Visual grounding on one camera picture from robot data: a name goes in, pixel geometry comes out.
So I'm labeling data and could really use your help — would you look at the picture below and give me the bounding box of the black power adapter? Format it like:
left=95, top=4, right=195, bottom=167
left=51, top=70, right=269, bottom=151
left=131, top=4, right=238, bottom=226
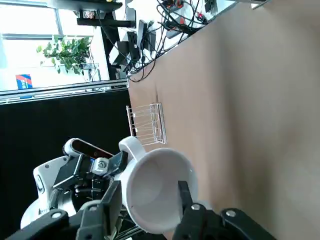
left=126, top=30, right=140, bottom=60

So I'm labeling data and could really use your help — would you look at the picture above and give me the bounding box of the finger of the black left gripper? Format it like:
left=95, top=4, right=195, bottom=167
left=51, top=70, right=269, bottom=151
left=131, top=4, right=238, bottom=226
left=92, top=150, right=129, bottom=178

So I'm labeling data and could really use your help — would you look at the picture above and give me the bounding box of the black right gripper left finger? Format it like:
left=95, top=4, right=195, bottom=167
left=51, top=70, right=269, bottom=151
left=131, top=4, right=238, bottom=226
left=9, top=180, right=124, bottom=240

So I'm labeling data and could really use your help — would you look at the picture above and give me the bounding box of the white wire cup rack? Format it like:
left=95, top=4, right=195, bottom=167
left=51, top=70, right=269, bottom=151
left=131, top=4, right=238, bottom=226
left=125, top=102, right=168, bottom=146

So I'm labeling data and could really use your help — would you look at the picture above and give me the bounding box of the aluminium frame bar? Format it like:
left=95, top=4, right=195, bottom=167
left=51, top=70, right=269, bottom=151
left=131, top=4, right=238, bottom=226
left=0, top=78, right=130, bottom=103

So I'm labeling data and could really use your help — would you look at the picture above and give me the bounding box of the white cup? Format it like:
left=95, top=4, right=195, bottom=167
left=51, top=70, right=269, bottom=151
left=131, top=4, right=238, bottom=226
left=117, top=136, right=200, bottom=235

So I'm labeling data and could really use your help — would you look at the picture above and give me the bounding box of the green leafy plant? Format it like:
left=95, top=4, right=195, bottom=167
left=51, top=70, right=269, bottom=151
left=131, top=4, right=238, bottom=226
left=36, top=34, right=92, bottom=76

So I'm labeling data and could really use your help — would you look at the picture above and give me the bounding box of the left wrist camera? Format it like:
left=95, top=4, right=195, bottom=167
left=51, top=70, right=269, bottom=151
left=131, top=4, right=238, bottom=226
left=62, top=137, right=114, bottom=161

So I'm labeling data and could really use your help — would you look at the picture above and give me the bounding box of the blue and red sign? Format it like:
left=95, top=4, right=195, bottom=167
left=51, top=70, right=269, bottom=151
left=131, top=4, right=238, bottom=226
left=15, top=73, right=34, bottom=90

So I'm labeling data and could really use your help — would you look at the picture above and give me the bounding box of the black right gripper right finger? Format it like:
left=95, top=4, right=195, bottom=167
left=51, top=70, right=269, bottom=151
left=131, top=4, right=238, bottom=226
left=171, top=180, right=276, bottom=240

